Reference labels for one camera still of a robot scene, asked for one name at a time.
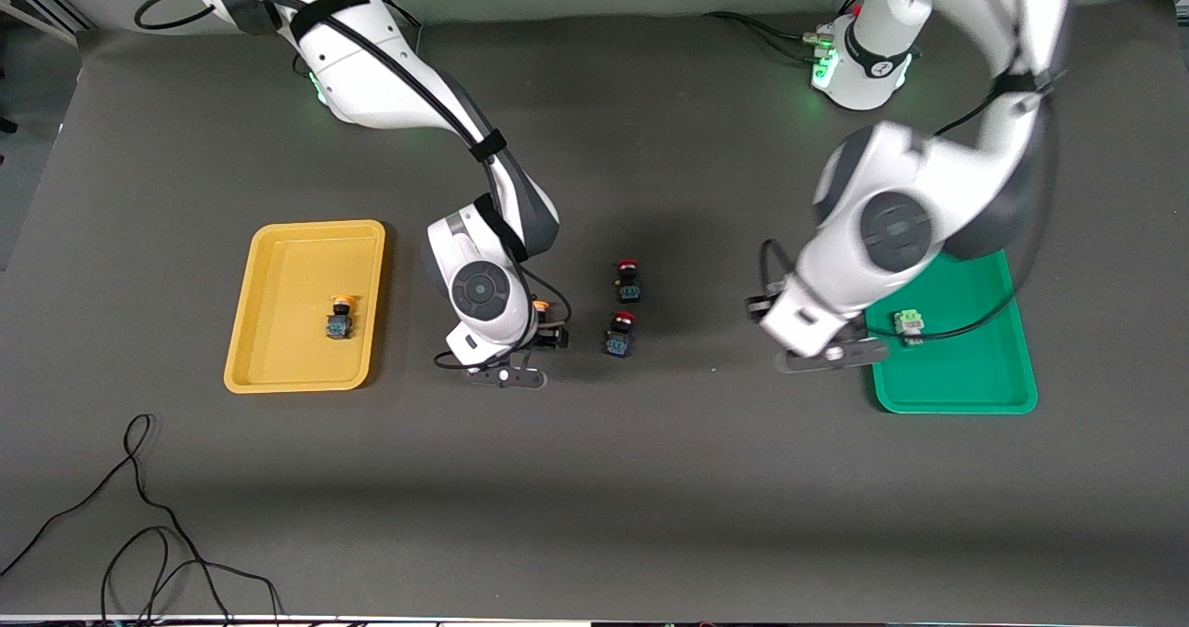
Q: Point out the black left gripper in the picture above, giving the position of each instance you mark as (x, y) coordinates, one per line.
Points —
(754, 316)

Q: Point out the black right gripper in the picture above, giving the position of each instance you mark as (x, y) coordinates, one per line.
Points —
(549, 337)

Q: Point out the yellow push button switch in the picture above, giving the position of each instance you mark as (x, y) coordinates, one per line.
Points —
(339, 323)
(540, 306)

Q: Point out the green white button switch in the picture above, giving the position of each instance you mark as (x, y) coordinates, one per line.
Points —
(908, 323)

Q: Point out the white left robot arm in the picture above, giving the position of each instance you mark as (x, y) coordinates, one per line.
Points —
(892, 228)

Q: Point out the dark grey table cloth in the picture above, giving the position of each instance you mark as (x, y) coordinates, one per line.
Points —
(594, 497)

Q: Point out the green plastic tray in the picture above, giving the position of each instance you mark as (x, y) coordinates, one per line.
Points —
(966, 376)

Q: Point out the yellow plastic tray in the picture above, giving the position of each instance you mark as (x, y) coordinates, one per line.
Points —
(288, 330)

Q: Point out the red push button switch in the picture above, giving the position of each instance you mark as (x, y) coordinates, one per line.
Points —
(620, 337)
(629, 283)

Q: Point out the aluminium frame rail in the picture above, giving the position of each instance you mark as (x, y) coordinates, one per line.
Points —
(37, 5)

